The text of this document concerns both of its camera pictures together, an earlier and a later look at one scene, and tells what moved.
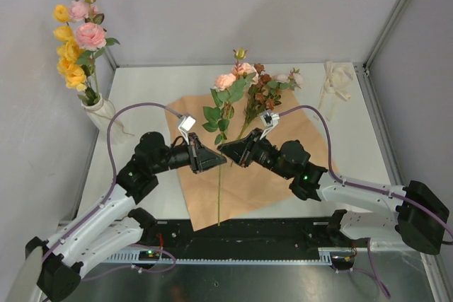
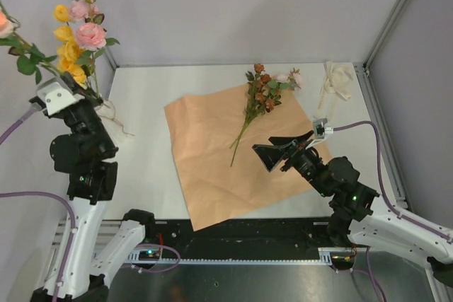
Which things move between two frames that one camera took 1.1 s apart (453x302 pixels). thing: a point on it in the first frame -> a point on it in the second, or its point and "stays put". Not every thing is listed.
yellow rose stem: (68, 51) stays put
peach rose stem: (228, 88) -> (31, 60)
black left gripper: (201, 158) -> (91, 100)
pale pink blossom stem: (283, 81) stays put
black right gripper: (243, 151) -> (272, 155)
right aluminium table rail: (366, 81) stays put
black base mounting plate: (175, 238) stays put
